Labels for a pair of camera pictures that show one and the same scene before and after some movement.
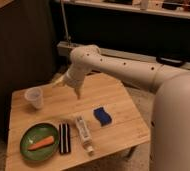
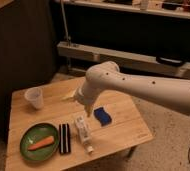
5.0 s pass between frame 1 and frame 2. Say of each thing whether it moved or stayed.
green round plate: stayed
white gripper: moved
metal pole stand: stayed
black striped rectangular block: stayed
